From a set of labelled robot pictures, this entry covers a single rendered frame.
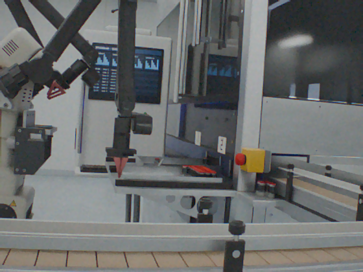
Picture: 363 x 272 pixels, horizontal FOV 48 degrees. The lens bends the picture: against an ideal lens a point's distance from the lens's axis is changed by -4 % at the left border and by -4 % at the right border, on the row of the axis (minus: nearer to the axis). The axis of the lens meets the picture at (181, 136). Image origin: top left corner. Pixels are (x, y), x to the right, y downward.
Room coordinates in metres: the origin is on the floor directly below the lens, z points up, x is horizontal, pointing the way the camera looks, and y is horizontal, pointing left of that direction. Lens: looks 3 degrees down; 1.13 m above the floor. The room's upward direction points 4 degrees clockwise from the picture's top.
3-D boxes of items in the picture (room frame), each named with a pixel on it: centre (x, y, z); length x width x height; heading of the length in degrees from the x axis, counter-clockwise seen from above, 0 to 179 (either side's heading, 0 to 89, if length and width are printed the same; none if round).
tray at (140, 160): (1.88, 0.01, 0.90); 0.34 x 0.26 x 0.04; 103
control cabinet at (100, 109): (2.38, 0.35, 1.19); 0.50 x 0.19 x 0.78; 105
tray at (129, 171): (1.52, 0.04, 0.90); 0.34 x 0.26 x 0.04; 103
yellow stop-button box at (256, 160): (1.33, -0.24, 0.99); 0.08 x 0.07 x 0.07; 103
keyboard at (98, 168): (2.15, 0.31, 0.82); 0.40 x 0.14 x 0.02; 105
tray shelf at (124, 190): (1.70, 0.04, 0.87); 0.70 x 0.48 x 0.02; 13
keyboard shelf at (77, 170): (2.21, 0.33, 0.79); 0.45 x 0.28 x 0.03; 105
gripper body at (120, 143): (1.41, 0.20, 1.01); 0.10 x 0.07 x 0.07; 103
